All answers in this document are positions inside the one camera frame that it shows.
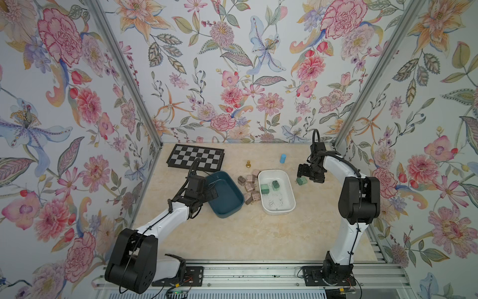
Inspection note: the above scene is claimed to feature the green plug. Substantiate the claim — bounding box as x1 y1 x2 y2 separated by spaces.
260 184 270 195
296 176 308 186
272 180 280 190

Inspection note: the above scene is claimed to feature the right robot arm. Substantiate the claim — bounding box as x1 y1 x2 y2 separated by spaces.
298 141 380 284

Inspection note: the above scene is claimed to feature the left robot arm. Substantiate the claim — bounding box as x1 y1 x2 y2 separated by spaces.
105 174 218 294

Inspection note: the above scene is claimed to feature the teal storage box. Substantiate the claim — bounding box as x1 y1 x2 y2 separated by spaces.
206 171 245 219

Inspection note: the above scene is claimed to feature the white storage box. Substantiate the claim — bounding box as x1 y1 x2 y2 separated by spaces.
258 169 296 216

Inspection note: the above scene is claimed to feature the black white chessboard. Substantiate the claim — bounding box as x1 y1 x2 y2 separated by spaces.
166 144 225 173

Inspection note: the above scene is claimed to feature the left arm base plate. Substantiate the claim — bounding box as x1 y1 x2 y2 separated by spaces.
151 266 204 287

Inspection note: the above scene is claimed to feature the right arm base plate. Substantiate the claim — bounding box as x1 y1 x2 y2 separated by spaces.
299 265 357 287

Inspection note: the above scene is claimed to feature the aluminium front rail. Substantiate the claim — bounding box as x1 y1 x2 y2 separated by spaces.
91 261 412 291

